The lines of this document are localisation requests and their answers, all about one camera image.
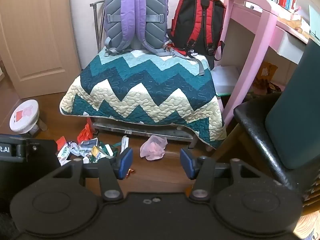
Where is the red jagged wrapper strip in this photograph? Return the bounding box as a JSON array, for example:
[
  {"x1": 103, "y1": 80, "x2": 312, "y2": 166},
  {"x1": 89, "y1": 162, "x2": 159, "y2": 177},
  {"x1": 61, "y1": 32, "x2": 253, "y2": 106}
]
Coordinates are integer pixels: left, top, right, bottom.
[{"x1": 56, "y1": 136, "x2": 66, "y2": 152}]

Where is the white round stool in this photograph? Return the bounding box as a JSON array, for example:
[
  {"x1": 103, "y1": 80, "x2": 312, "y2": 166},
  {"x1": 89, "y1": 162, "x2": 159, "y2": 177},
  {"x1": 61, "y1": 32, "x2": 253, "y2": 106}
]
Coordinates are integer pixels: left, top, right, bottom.
[{"x1": 9, "y1": 99, "x2": 48, "y2": 138}]

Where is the purple grey backpack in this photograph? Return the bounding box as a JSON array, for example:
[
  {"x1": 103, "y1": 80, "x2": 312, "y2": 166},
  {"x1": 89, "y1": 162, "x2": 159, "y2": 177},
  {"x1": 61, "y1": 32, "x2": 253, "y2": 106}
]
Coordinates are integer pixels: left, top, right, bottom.
[{"x1": 103, "y1": 0, "x2": 205, "y2": 76}]

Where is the wooden chair black seat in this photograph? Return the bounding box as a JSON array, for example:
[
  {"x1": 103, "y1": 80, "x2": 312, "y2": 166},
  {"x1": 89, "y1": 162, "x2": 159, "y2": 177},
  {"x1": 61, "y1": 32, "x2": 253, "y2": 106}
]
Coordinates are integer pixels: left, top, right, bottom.
[{"x1": 233, "y1": 92, "x2": 320, "y2": 196}]

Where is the pile of wrappers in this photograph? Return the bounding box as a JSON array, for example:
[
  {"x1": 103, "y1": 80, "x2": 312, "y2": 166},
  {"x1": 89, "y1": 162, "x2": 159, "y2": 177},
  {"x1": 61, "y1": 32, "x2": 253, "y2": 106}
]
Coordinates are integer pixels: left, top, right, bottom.
[{"x1": 57, "y1": 136, "x2": 129, "y2": 167}]

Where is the red black backpack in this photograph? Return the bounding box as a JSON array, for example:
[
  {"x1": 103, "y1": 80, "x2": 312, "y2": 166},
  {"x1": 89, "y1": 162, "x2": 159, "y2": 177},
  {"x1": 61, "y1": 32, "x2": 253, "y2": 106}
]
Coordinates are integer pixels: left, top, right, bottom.
[{"x1": 167, "y1": 0, "x2": 227, "y2": 70}]

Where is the orange snack bag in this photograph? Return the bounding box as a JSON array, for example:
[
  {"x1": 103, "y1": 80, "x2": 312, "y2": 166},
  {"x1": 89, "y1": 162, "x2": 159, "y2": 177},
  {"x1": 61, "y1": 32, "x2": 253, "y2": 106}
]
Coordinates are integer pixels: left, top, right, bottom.
[{"x1": 255, "y1": 61, "x2": 278, "y2": 89}]

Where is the beige wooden door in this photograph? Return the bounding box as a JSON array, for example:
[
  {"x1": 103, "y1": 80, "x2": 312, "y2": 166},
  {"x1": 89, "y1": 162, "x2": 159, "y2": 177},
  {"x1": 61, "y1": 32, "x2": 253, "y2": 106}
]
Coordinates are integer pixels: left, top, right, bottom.
[{"x1": 0, "y1": 0, "x2": 82, "y2": 99}]

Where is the red wrapper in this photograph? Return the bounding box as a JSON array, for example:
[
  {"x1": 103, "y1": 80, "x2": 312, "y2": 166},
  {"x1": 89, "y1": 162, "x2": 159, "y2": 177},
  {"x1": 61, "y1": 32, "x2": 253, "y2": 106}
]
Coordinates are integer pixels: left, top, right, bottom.
[{"x1": 77, "y1": 123, "x2": 94, "y2": 143}]

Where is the teal zigzag quilted blanket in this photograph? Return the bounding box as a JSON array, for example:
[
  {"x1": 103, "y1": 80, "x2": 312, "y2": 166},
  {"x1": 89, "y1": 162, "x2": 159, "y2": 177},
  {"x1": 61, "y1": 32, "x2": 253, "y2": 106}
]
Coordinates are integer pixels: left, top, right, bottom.
[{"x1": 59, "y1": 47, "x2": 227, "y2": 149}]

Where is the stack of white papers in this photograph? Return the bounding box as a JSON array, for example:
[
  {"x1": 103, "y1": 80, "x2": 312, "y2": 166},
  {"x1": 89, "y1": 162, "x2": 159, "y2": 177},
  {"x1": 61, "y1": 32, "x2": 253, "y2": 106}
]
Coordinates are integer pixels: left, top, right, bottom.
[{"x1": 212, "y1": 66, "x2": 242, "y2": 97}]

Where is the pink plastic bag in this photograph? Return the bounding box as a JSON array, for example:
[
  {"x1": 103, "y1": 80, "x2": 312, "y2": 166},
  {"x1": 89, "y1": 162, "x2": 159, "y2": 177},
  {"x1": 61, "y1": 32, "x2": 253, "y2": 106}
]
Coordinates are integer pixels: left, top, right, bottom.
[{"x1": 140, "y1": 135, "x2": 168, "y2": 161}]

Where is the pink desk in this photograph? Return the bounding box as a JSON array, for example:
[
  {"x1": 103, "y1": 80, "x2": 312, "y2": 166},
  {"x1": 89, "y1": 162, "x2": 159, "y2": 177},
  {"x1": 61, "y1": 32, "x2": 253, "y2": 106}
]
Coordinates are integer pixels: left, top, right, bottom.
[{"x1": 220, "y1": 0, "x2": 320, "y2": 130}]

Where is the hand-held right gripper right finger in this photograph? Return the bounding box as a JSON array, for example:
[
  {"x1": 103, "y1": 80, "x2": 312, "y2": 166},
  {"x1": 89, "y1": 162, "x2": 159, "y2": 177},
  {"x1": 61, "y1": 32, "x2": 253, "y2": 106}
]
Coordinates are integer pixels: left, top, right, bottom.
[{"x1": 180, "y1": 147, "x2": 264, "y2": 202}]

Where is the metal rack frame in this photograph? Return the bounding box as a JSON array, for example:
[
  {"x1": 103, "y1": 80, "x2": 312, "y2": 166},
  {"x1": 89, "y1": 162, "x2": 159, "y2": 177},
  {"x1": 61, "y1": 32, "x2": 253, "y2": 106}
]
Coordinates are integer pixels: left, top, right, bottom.
[{"x1": 89, "y1": 1, "x2": 200, "y2": 151}]

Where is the dark snack bag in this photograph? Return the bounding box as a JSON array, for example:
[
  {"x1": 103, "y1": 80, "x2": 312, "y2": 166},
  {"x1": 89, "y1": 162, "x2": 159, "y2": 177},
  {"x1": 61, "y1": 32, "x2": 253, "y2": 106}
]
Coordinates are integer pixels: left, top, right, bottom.
[{"x1": 266, "y1": 82, "x2": 282, "y2": 93}]

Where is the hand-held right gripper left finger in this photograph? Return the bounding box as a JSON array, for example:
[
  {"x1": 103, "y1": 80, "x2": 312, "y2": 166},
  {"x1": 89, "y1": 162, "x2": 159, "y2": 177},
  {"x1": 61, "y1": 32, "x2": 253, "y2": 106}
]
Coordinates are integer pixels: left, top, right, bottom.
[{"x1": 52, "y1": 147, "x2": 134, "y2": 202}]

